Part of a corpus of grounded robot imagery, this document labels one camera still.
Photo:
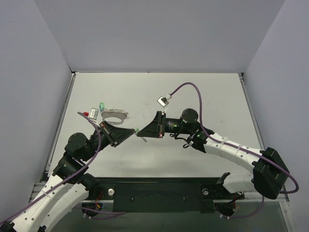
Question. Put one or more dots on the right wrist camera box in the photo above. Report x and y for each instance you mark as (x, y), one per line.
(164, 101)

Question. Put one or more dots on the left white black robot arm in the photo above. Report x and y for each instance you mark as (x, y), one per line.
(69, 183)

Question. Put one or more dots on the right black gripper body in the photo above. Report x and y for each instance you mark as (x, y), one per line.
(161, 124)

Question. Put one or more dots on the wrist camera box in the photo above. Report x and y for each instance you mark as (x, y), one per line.
(92, 115)
(164, 101)

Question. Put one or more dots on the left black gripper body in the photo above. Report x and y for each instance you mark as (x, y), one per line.
(109, 134)

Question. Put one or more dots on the green blue key tag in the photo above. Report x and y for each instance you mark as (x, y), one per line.
(101, 107)

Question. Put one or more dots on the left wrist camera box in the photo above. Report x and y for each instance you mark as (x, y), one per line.
(92, 115)

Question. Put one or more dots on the aluminium frame rail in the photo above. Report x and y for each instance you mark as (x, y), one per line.
(37, 188)

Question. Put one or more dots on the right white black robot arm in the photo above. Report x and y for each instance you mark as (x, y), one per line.
(267, 172)

